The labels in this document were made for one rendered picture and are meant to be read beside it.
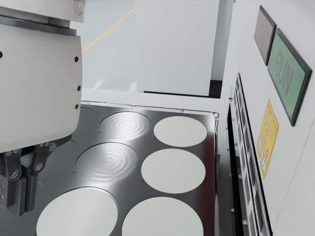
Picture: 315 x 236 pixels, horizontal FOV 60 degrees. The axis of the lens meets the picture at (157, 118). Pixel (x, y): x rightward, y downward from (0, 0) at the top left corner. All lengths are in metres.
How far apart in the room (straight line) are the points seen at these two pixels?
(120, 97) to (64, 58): 0.57
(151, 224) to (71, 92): 0.20
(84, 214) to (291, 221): 0.25
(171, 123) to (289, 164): 0.33
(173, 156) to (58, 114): 0.25
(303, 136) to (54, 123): 0.20
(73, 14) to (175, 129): 0.35
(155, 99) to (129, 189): 0.42
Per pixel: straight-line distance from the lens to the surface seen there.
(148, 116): 0.56
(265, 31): 0.38
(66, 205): 0.41
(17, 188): 0.28
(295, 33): 0.28
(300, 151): 0.23
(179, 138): 0.50
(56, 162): 0.48
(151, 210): 0.38
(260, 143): 0.35
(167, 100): 0.78
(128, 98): 0.80
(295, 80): 0.24
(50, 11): 0.21
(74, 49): 0.25
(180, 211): 0.38
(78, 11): 0.23
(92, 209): 0.39
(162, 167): 0.44
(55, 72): 0.24
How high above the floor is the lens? 1.20
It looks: 32 degrees down
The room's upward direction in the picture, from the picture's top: straight up
